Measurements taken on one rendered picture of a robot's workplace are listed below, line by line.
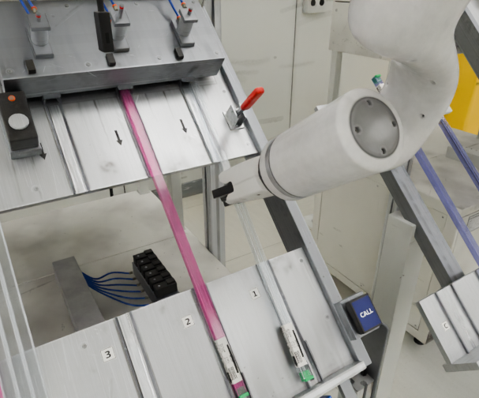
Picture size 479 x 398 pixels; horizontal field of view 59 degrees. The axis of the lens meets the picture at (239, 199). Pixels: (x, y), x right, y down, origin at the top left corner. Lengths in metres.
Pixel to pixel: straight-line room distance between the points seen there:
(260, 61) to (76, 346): 2.37
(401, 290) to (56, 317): 0.72
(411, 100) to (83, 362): 0.48
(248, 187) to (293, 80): 2.44
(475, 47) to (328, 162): 0.98
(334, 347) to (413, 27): 0.48
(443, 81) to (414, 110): 0.06
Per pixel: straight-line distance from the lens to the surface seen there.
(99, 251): 1.15
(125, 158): 0.67
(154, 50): 0.72
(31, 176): 0.65
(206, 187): 1.03
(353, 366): 0.69
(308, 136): 0.44
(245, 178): 0.54
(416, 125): 0.50
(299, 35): 2.93
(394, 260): 0.95
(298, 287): 0.69
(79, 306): 0.92
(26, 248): 1.24
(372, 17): 0.37
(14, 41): 0.70
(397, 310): 1.01
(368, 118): 0.42
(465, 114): 3.62
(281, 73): 2.88
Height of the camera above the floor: 1.24
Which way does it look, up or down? 27 degrees down
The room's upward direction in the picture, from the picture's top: straight up
